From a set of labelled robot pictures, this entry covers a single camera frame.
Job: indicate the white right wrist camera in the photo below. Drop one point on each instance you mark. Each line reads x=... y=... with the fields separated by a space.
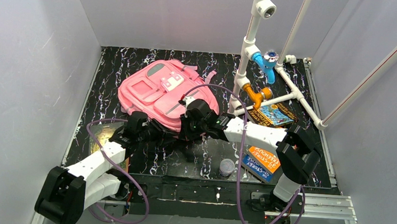
x=187 y=99

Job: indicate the pink student backpack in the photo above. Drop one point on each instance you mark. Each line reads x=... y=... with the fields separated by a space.
x=157 y=88

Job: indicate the orange 39-storey treehouse book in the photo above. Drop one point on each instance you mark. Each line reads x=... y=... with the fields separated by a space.
x=265 y=159

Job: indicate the white wall conduit pipe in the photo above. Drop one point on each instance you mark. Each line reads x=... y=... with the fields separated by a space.
x=367 y=82

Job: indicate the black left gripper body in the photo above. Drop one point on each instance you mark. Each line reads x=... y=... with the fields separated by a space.
x=165 y=135

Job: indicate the aluminium frame rail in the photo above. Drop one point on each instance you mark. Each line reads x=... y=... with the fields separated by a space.
x=316 y=206

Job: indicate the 169-storey treehouse book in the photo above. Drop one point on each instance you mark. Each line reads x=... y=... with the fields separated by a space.
x=274 y=115

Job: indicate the orange pipe fitting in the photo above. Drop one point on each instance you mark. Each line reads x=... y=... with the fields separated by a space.
x=257 y=97

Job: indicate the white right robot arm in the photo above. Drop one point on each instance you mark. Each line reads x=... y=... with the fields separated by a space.
x=296 y=151

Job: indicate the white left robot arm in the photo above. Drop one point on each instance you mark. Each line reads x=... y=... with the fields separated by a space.
x=68 y=191

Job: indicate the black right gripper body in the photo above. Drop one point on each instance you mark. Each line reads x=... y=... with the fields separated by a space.
x=188 y=125

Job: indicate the blue 91-storey treehouse book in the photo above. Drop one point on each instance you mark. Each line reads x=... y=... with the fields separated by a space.
x=254 y=168

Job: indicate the blue pipe valve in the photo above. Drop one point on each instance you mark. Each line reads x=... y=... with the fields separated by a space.
x=266 y=63

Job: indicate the white PVC pipe frame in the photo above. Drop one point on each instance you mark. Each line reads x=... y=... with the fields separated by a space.
x=239 y=101

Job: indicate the green gold book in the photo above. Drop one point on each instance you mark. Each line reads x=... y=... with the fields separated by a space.
x=102 y=132

